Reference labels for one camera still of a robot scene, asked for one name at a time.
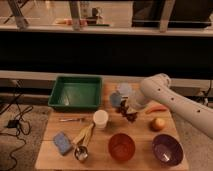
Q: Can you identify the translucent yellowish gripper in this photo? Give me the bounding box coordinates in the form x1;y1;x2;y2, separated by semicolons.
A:
128;90;148;110

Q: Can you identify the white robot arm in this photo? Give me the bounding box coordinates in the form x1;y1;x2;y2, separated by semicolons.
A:
127;73;213;139

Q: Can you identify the light blue plastic cup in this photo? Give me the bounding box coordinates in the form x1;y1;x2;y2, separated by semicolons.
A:
116;83;133;97

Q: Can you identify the orange carrot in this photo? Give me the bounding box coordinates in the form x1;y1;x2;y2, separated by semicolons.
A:
145;105;168;114

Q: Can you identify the yellow-orange apple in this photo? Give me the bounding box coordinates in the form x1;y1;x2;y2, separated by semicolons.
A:
151;118;166;131

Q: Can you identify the white paper cup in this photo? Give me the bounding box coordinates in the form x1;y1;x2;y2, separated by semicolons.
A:
93;110;109;129

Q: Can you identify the red bowl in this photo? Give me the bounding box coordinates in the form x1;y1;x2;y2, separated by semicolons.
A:
108;133;136;162

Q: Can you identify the purple bowl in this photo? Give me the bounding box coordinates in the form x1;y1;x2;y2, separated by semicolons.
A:
152;134;184;166

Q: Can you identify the green plastic tray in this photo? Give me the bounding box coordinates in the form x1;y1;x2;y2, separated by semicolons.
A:
48;76;102;111

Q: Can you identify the metal fork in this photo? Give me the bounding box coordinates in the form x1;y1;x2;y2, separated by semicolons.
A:
59;117;85;122

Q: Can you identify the blue sponge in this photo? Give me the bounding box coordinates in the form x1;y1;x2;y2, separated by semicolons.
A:
53;132;72;155

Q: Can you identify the black power adapter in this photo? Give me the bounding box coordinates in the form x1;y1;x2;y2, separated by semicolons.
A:
7;120;19;128

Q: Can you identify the black floor cable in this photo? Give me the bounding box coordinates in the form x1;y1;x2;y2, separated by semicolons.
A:
0;83;34;171

